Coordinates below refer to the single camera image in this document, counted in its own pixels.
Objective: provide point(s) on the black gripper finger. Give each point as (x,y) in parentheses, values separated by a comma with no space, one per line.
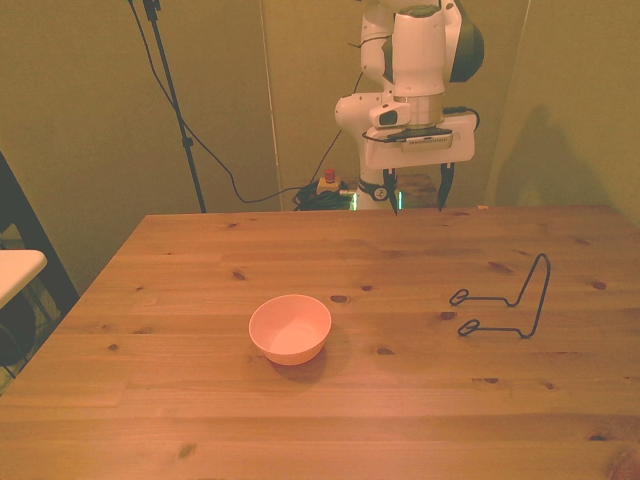
(445,187)
(390,187)

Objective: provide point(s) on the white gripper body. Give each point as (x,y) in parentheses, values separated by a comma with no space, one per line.
(464,142)

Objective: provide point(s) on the pink plastic bowl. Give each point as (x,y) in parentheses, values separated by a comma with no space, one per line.
(290,330)

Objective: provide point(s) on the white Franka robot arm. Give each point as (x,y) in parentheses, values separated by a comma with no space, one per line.
(417,50)

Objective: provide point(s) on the yellow emergency stop button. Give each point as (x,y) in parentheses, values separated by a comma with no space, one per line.
(330,182)

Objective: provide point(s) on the black tripod stand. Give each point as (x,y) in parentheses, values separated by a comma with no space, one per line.
(172,100)

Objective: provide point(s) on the white side table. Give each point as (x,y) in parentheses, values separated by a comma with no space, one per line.
(17,272)

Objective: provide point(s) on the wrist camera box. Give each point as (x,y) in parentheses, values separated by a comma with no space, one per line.
(427,138)

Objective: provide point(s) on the black chair frame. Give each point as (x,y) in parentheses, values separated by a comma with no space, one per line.
(35,235)

